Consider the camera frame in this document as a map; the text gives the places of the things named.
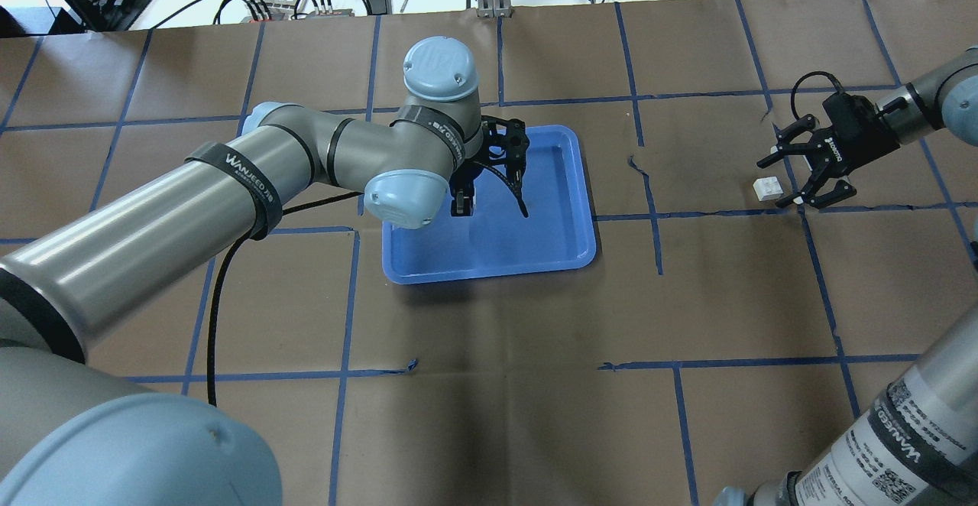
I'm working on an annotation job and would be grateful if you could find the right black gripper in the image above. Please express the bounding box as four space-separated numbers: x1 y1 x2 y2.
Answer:
756 92 901 209

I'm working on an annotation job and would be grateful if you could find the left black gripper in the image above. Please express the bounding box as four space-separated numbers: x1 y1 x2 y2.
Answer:
451 116 529 219

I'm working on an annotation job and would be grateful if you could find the white block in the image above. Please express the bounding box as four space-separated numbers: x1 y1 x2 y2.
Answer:
752 176 785 203

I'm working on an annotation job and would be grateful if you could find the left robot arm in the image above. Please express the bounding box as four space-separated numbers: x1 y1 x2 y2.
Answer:
2 36 491 505

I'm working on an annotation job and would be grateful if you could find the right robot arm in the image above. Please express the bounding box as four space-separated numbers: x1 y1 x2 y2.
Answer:
714 47 977 505

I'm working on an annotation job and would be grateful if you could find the blue plastic tray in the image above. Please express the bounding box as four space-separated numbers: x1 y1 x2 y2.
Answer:
382 125 597 284

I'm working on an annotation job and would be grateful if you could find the brown paper table cover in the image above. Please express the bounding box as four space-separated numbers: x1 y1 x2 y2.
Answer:
1 0 976 505

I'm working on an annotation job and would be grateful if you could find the grey usb hub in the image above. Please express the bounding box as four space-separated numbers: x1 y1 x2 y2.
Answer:
292 8 355 21

